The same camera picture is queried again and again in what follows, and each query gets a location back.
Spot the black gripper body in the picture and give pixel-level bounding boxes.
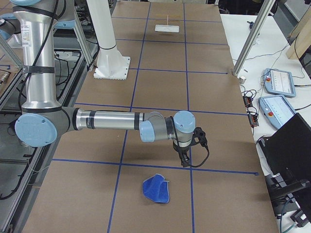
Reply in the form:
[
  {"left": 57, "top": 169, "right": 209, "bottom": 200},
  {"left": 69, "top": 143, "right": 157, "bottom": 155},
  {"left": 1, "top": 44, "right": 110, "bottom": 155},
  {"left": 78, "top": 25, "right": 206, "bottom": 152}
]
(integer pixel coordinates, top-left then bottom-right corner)
[{"left": 173, "top": 142, "right": 191, "bottom": 158}]

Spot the blue towel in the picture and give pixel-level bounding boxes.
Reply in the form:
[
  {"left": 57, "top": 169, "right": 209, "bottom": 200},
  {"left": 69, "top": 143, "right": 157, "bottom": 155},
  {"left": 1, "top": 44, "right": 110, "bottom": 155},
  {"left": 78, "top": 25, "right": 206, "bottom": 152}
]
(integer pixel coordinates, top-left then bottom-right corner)
[{"left": 142, "top": 174, "right": 170, "bottom": 203}]

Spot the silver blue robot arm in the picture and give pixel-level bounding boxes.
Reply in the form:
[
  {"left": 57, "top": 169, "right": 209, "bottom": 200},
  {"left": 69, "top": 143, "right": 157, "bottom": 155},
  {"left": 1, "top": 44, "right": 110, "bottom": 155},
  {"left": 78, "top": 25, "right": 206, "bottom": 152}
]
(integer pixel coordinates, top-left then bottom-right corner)
[
  {"left": 0, "top": 13, "right": 75, "bottom": 40},
  {"left": 12, "top": 0, "right": 198, "bottom": 167}
]

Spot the white wooden towel rack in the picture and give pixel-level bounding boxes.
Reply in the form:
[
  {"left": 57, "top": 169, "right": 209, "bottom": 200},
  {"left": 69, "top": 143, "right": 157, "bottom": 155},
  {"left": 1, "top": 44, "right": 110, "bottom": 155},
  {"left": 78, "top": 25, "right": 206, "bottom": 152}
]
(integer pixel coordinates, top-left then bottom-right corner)
[{"left": 155, "top": 15, "right": 180, "bottom": 33}]

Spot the lower black orange connector box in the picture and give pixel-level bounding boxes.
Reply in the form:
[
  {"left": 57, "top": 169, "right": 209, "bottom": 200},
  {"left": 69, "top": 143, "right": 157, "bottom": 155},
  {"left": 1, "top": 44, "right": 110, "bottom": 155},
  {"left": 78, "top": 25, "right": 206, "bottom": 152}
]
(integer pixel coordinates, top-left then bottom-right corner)
[{"left": 247, "top": 113, "right": 259, "bottom": 128}]

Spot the black orange connector box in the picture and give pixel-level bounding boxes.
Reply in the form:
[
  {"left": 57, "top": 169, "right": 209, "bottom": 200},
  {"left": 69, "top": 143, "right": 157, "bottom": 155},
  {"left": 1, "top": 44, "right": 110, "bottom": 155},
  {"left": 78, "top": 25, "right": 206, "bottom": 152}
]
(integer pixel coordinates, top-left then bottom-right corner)
[
  {"left": 242, "top": 96, "right": 253, "bottom": 108},
  {"left": 247, "top": 113, "right": 259, "bottom": 128}
]

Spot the upper black orange connector box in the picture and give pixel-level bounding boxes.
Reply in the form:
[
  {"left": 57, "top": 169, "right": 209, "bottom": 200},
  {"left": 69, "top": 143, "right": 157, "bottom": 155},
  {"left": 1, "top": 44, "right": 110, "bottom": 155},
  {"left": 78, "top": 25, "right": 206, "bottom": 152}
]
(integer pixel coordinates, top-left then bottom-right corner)
[{"left": 242, "top": 96, "right": 253, "bottom": 108}]

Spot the small silver cylinder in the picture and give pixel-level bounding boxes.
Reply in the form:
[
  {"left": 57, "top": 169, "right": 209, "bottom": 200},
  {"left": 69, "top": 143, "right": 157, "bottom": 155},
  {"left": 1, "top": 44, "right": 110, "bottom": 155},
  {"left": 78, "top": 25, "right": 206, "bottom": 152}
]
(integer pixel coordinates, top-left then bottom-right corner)
[{"left": 239, "top": 76, "right": 246, "bottom": 84}]

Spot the lower teach pendant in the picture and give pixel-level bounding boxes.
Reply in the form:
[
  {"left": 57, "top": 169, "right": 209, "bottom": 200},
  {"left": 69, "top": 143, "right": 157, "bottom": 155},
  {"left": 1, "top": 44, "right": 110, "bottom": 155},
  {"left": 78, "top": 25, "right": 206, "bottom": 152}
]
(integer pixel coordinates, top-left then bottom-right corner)
[{"left": 259, "top": 94, "right": 296, "bottom": 130}]

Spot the teach pendant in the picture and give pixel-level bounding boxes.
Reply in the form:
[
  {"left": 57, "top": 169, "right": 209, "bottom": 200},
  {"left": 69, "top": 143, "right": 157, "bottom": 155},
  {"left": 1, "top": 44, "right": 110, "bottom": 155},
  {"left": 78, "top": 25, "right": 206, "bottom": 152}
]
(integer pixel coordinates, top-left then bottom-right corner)
[
  {"left": 259, "top": 94, "right": 296, "bottom": 130},
  {"left": 262, "top": 68, "right": 296, "bottom": 98}
]

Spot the black laptop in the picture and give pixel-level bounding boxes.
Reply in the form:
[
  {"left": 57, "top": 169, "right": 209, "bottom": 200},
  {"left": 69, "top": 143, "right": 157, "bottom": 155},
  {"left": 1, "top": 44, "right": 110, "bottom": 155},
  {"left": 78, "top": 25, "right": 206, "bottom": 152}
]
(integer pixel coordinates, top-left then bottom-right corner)
[{"left": 259, "top": 113, "right": 311, "bottom": 181}]

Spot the upper teach pendant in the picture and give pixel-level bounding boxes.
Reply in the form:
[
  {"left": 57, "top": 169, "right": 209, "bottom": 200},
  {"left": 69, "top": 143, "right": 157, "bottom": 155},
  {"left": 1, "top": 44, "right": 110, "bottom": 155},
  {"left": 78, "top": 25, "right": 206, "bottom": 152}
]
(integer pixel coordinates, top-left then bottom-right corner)
[{"left": 262, "top": 68, "right": 296, "bottom": 98}]

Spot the black camera cable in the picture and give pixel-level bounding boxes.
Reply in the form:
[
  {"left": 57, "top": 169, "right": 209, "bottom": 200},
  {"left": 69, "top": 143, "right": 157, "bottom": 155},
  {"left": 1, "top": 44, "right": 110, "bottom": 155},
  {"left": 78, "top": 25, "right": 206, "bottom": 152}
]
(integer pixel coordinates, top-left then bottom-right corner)
[{"left": 187, "top": 143, "right": 210, "bottom": 167}]

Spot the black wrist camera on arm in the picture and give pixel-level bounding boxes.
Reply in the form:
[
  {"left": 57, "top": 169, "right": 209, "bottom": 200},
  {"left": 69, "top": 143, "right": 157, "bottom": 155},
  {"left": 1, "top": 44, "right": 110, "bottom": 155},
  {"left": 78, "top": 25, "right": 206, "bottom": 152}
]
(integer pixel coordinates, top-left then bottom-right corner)
[{"left": 191, "top": 127, "right": 208, "bottom": 148}]

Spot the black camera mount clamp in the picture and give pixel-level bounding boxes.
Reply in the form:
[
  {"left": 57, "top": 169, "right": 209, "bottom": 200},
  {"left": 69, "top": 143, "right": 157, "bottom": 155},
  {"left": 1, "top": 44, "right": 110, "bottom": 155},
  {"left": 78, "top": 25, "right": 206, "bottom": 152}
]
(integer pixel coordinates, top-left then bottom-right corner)
[{"left": 265, "top": 174, "right": 311, "bottom": 216}]

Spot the white camera post with base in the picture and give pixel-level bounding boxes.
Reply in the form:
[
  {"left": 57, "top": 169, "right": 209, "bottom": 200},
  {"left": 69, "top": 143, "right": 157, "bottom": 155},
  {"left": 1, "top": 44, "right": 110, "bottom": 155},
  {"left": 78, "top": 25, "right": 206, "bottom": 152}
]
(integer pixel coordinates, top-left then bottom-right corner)
[{"left": 87, "top": 0, "right": 131, "bottom": 80}]

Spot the aluminium frame post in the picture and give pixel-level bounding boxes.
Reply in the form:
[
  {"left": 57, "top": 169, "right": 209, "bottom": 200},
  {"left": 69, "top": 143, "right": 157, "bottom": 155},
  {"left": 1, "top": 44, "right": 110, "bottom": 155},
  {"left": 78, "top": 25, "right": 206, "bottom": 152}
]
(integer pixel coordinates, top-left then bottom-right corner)
[{"left": 232, "top": 0, "right": 275, "bottom": 76}]

